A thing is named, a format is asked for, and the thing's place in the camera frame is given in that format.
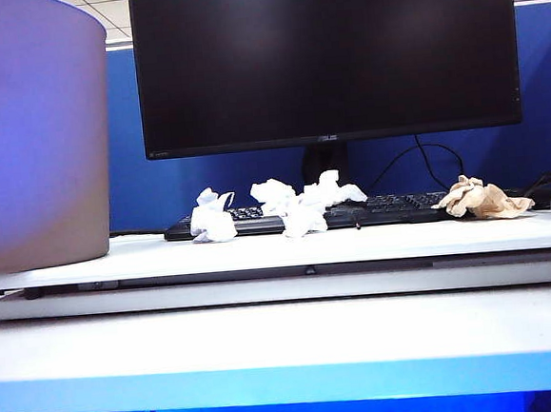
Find white paper ball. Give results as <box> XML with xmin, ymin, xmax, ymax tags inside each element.
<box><xmin>187</xmin><ymin>186</ymin><xmax>240</xmax><ymax>246</ymax></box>
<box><xmin>279</xmin><ymin>194</ymin><xmax>329</xmax><ymax>241</ymax></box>
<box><xmin>247</xmin><ymin>176</ymin><xmax>299</xmax><ymax>219</ymax></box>

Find elongated white paper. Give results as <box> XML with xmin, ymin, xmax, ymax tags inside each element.
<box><xmin>300</xmin><ymin>166</ymin><xmax>369</xmax><ymax>210</ymax></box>

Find brown paper ball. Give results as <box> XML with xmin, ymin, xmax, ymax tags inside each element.
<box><xmin>428</xmin><ymin>168</ymin><xmax>537</xmax><ymax>226</ymax></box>

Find pink plastic trash can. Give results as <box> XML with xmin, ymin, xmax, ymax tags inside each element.
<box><xmin>0</xmin><ymin>0</ymin><xmax>127</xmax><ymax>275</ymax></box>

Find black Logitech keyboard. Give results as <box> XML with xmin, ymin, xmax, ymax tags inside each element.
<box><xmin>162</xmin><ymin>187</ymin><xmax>454</xmax><ymax>244</ymax></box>

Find white desk riser platform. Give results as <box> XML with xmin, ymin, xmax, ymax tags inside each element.
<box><xmin>0</xmin><ymin>200</ymin><xmax>551</xmax><ymax>291</ymax></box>

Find black monitor stand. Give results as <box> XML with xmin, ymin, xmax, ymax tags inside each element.
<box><xmin>298</xmin><ymin>140</ymin><xmax>353</xmax><ymax>200</ymax></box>

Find black ASUS monitor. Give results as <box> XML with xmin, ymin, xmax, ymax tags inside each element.
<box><xmin>127</xmin><ymin>0</ymin><xmax>526</xmax><ymax>163</ymax></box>
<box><xmin>93</xmin><ymin>0</ymin><xmax>551</xmax><ymax>237</ymax></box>

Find white keyboard tray board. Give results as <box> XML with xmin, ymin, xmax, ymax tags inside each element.
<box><xmin>0</xmin><ymin>248</ymin><xmax>551</xmax><ymax>327</ymax></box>

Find thin black monitor cable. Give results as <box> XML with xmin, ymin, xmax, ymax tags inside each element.
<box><xmin>364</xmin><ymin>129</ymin><xmax>467</xmax><ymax>200</ymax></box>

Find black power cord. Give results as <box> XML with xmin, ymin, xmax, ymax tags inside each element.
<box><xmin>506</xmin><ymin>171</ymin><xmax>551</xmax><ymax>210</ymax></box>

